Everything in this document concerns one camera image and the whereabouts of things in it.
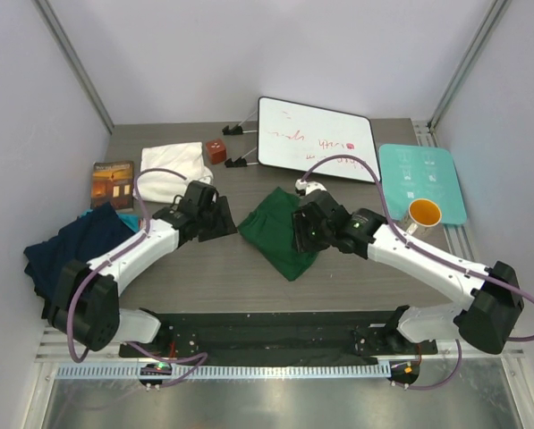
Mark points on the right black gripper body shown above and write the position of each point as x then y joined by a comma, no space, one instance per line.
326,236

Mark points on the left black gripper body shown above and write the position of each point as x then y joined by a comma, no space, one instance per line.
200,215

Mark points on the green t-shirt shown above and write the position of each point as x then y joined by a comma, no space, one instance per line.
269,229

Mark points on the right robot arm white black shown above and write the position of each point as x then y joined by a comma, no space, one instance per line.
479,312

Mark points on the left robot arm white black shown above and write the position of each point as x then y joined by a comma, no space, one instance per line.
86,303

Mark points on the white folded t-shirt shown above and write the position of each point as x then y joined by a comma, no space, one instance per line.
172,167

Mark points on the teal t-shirt under pile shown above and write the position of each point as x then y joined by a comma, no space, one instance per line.
132,221

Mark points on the whiteboard black stand foot near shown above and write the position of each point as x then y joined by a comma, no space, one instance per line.
241,161

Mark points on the whiteboard black stand foot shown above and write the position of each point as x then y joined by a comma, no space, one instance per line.
241,161
238,129

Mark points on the red brown cube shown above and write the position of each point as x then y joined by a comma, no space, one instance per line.
216,151

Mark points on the brown paperback book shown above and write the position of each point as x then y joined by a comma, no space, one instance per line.
113,183

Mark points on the whiteboard black stand foot far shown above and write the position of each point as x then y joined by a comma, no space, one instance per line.
238,129

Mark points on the navy blue t-shirt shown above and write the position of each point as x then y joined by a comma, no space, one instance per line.
91,235

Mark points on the teal plastic cutting board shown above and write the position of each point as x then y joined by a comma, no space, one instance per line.
413,172

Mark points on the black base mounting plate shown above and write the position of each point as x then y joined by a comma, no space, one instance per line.
356,334

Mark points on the white mug orange inside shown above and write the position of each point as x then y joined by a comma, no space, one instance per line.
422,216

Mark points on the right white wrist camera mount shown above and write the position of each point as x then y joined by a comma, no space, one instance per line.
303,188

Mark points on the white whiteboard with black frame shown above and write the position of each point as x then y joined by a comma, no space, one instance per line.
296,136

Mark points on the perforated metal rail strip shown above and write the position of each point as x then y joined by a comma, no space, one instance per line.
137,370

